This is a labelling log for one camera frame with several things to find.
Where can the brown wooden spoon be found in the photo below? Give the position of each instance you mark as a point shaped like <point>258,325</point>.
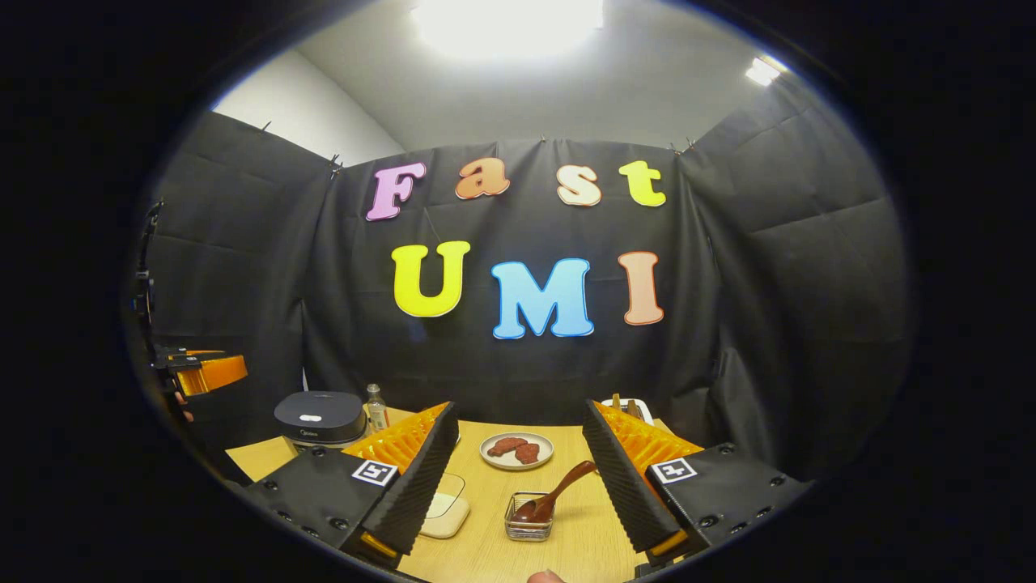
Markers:
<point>566,482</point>

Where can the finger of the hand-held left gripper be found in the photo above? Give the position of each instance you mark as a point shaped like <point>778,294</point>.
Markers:
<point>214,374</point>
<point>198,352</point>

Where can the black silver rice cooker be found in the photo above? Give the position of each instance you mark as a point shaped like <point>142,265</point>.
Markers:
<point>320,417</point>

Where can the black backdrop cloth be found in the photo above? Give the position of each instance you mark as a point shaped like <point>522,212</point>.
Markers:
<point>769,308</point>

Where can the round white plate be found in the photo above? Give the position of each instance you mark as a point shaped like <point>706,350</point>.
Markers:
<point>502,463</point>

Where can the large ceiling light panel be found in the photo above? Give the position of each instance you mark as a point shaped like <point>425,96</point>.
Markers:
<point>510,24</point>

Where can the red meat piece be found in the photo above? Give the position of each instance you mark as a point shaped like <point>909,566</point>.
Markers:
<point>506,446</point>
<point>528,453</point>

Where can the white ceramic utensil holder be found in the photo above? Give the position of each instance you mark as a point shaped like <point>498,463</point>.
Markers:
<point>645,409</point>

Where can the small ceiling light panel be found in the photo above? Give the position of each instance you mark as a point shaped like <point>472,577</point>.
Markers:
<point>766,71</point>

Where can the clear glass dish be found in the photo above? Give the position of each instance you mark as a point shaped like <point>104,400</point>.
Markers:
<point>457,486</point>

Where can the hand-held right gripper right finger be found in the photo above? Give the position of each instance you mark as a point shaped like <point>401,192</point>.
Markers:
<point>627,486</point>

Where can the pile of white rice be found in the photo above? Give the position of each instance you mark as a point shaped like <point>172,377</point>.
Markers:
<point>445,518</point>

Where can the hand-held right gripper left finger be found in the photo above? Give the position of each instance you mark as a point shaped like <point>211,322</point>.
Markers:
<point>417,494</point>

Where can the small clear glass bottle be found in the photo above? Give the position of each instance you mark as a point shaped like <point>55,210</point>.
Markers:
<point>377,413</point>

